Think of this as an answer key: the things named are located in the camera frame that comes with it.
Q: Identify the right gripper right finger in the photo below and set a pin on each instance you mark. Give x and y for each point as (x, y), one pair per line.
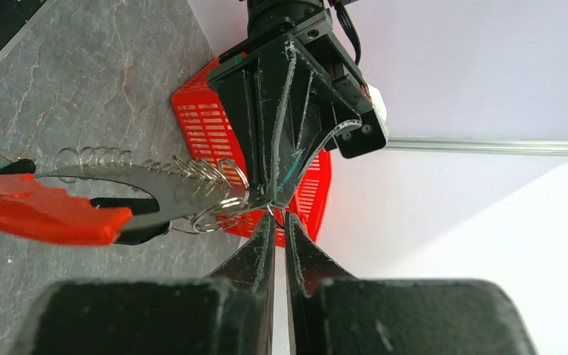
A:
(333, 312)

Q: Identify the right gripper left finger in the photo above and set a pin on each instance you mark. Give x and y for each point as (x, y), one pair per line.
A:
(229, 311)

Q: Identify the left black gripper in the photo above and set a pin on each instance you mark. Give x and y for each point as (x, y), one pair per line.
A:
(292, 88)

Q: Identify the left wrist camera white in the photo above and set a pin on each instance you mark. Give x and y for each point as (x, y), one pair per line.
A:
(379, 107)

